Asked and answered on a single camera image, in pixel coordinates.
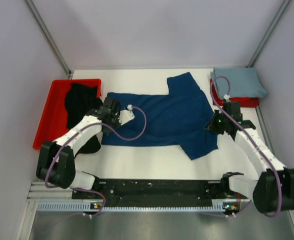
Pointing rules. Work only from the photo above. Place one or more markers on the folded light blue t shirt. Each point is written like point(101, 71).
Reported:
point(238, 82)

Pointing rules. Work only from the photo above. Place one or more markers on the right aluminium frame post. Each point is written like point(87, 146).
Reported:
point(269, 32)

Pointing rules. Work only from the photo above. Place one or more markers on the dark blue t shirt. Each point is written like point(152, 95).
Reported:
point(177, 118)

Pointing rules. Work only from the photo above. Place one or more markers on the right side aluminium rail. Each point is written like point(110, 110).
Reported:
point(264, 131)

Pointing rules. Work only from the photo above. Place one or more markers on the folded red t shirt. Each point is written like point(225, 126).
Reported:
point(245, 102)

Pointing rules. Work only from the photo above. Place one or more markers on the red plastic tray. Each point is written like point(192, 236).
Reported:
point(54, 116)

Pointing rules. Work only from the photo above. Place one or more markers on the aluminium rail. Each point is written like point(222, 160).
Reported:
point(38, 191)
point(264, 131)

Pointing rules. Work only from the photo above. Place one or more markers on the aluminium frame post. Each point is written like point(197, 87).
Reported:
point(269, 32)
point(47, 36)

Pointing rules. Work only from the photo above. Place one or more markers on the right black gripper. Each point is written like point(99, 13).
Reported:
point(211, 125)

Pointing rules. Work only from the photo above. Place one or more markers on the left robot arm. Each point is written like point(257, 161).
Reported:
point(56, 162)

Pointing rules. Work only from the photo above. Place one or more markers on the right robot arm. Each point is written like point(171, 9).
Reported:
point(273, 191)

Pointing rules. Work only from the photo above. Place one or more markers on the aluminium front rail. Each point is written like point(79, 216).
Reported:
point(38, 191)

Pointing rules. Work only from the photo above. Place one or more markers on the light blue cable duct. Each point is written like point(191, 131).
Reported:
point(80, 206)

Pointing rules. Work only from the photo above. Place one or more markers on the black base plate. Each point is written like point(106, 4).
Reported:
point(162, 193)

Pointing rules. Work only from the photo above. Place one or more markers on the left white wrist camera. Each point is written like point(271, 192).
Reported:
point(126, 115)

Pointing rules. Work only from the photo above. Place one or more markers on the left aluminium frame post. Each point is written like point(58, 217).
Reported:
point(47, 36)

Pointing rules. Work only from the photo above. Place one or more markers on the black t shirt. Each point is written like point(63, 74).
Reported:
point(79, 100)

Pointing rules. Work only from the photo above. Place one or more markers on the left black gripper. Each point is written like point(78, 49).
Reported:
point(116, 116)

